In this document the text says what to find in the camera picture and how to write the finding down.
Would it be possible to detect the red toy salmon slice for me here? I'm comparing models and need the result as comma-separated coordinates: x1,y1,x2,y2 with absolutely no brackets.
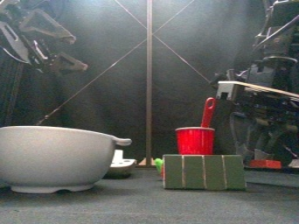
248,159,283,170

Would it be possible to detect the red ribbed cup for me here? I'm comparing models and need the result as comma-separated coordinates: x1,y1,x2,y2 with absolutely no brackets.
174,126,216,156

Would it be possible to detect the green block with white stripes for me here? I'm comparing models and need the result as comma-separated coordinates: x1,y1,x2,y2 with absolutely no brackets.
162,154,248,192

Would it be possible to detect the small bright green toy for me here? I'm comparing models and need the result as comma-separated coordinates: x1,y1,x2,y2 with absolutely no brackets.
154,157,164,176

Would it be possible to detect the large white bowl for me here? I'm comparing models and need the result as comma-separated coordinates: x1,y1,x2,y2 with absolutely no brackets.
0,125,134,194

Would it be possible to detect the thin diagonal brace wire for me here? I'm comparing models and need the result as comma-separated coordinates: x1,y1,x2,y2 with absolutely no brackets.
35,0,196,126
112,0,214,84

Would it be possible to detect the red utensil handle with hole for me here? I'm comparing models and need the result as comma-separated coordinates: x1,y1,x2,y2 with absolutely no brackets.
200,96,218,129

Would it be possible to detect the vertical metal frame pole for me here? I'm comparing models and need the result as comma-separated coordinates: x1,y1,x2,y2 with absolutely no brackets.
136,0,158,168

